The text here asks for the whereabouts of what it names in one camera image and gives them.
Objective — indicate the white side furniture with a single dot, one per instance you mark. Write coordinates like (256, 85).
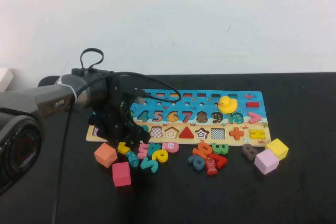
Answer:
(5, 75)

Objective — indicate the yellow number six piece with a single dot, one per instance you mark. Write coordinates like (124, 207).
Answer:
(162, 155)

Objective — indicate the blue number nine piece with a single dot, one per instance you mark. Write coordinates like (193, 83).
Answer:
(197, 165)

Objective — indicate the teal number four piece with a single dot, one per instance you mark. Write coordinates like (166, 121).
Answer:
(153, 149)

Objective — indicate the teal wooden fish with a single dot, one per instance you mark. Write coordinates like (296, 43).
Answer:
(132, 159)

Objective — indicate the yellow wooden cube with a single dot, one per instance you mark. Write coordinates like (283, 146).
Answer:
(277, 148)

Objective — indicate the red minus sign piece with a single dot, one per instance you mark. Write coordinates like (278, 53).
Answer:
(252, 105)

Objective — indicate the pink wooden fish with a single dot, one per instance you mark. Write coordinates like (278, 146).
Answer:
(171, 146)

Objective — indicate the yellow rubber duck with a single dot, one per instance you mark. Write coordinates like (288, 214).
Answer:
(228, 105)

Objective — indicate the lilac wooden cube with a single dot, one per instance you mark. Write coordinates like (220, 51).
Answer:
(265, 161)

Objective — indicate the orange number four piece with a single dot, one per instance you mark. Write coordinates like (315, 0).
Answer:
(202, 150)

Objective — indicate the yellow equals sign piece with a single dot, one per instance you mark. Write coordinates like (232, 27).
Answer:
(256, 134)

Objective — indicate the teal heart piece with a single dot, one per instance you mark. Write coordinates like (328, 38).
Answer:
(146, 128)

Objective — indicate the red triangle piece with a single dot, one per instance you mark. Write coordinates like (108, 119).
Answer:
(187, 134)

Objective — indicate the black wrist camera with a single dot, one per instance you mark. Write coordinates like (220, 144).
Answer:
(139, 97)

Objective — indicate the white zip tie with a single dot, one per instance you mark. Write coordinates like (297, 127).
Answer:
(68, 87)

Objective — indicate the brown number eight piece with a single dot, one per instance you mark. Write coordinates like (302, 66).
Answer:
(249, 152)

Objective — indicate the red number seven piece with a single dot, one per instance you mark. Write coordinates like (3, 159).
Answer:
(222, 161)

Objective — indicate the pink number five piece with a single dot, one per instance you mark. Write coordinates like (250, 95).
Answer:
(143, 151)

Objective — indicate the orange wooden cube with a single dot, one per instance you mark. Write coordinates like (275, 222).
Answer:
(105, 154)

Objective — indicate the magenta wooden cube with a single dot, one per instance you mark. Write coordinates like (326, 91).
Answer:
(121, 174)

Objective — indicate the teal number two piece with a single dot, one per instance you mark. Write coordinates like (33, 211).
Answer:
(152, 165)

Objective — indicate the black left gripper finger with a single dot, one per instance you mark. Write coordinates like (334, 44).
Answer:
(130, 144)
(143, 134)

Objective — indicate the pink greater-than sign piece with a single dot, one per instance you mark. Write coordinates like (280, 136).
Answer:
(253, 118)

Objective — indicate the green number three piece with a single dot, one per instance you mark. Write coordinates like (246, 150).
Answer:
(221, 148)

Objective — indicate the orange plus sign piece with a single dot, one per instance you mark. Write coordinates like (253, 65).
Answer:
(236, 133)

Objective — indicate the red wooden fish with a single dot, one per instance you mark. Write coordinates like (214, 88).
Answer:
(211, 165)

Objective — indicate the yellow pentagon piece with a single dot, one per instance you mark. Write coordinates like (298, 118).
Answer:
(122, 148)

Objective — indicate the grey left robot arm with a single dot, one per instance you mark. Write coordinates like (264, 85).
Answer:
(47, 98)

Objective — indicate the colourful number puzzle board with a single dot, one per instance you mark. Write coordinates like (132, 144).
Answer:
(210, 132)

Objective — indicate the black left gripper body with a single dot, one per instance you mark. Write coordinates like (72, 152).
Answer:
(113, 119)

